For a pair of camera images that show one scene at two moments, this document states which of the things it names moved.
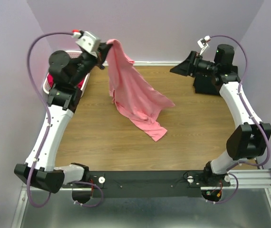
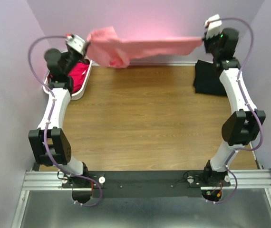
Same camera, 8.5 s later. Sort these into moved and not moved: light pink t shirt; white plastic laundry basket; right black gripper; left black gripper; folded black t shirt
Moved: left black gripper; right black gripper; light pink t shirt
Not moved: white plastic laundry basket; folded black t shirt
